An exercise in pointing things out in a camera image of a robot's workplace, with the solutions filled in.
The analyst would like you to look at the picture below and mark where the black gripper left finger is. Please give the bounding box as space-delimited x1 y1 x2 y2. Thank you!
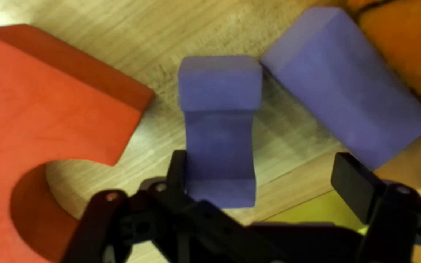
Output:
58 149 251 263

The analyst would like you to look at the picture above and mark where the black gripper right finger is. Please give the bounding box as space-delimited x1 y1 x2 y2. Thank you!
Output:
330 150 421 263

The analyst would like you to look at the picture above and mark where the purple I-shaped foam block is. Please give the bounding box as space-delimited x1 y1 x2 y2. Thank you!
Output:
176 54 264 210

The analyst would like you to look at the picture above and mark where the yellow triangular foam block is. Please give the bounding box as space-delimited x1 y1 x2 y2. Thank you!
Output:
267 188 368 231

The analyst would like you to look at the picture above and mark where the purple rectangular foam block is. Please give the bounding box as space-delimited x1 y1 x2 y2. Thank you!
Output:
260 6 421 172

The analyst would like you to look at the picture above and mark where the orange plush basketball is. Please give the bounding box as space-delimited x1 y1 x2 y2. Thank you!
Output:
346 0 421 101

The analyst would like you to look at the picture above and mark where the red foam arch block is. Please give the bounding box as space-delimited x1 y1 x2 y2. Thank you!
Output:
0 23 156 263

